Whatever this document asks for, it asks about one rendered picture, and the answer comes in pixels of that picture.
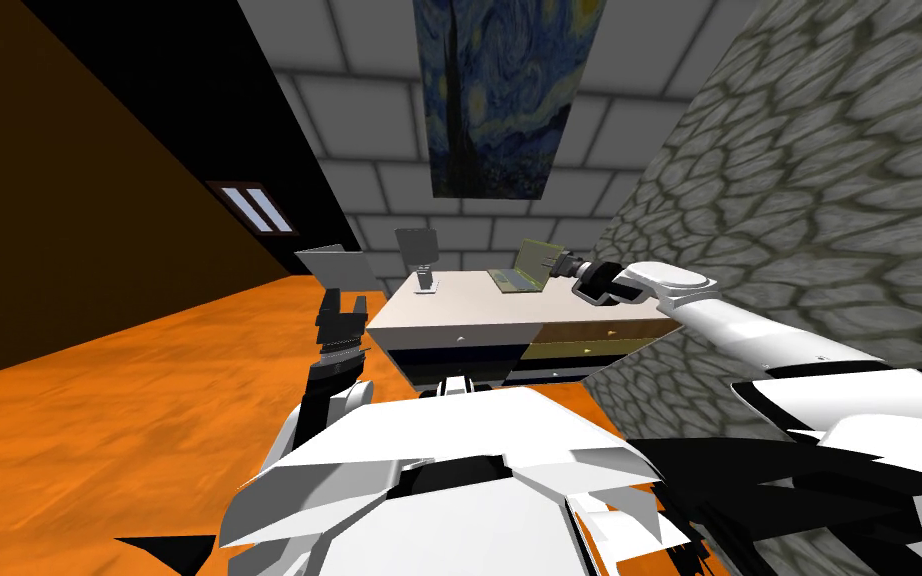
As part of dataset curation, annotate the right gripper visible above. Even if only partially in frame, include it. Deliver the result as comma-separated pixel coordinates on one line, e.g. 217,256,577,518
547,251,590,281

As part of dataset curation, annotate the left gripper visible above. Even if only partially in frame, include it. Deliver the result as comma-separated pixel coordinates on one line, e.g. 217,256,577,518
315,288,370,350

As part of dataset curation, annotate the green open laptop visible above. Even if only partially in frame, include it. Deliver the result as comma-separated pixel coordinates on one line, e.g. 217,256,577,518
486,238,567,295

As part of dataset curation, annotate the grey flat panel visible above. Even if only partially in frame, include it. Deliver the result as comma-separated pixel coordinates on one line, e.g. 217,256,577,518
293,244,388,294

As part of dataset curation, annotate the grey monitor on stand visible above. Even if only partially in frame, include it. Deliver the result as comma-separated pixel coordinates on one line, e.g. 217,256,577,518
392,227,441,297

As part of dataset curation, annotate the white desk with drawers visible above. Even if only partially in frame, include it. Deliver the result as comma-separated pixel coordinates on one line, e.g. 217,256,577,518
364,267,683,393

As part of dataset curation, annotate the small brown-framed window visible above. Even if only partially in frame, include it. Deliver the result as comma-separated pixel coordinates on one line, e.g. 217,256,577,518
204,179,299,238

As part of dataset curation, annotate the blue starry night painting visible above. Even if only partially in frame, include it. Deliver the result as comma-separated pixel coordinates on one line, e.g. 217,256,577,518
411,0,608,201

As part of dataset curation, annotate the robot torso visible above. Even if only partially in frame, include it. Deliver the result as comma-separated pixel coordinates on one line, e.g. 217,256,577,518
219,374,690,576

